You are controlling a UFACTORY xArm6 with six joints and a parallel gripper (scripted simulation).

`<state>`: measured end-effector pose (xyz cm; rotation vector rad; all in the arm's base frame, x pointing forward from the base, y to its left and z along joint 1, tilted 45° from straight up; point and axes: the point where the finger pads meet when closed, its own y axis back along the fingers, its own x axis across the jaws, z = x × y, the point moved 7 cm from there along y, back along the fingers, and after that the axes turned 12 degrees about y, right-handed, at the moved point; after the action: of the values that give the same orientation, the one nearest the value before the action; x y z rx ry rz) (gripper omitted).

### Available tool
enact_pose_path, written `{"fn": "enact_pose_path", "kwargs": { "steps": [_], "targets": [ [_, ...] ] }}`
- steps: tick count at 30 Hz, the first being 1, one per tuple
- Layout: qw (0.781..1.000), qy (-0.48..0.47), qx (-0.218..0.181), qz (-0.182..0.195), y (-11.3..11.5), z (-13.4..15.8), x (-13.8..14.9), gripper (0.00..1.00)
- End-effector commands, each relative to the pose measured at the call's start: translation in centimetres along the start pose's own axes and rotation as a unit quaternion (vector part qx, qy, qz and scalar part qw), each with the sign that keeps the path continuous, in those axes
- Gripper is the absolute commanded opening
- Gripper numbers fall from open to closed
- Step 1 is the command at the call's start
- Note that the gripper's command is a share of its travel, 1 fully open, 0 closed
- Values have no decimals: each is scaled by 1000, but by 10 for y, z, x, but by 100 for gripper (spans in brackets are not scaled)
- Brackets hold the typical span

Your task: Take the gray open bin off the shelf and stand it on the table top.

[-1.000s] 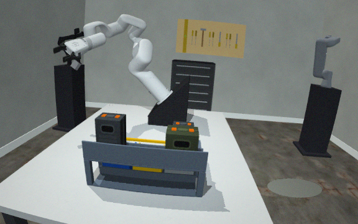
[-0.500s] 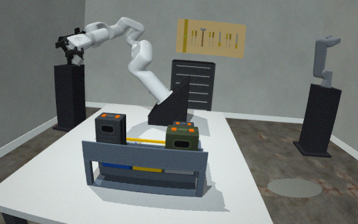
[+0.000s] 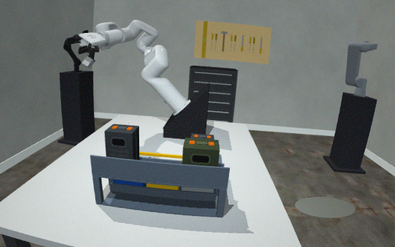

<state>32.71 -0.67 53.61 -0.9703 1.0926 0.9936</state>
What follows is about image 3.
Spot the olive green case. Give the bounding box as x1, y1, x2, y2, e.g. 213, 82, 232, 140
182, 138, 219, 167

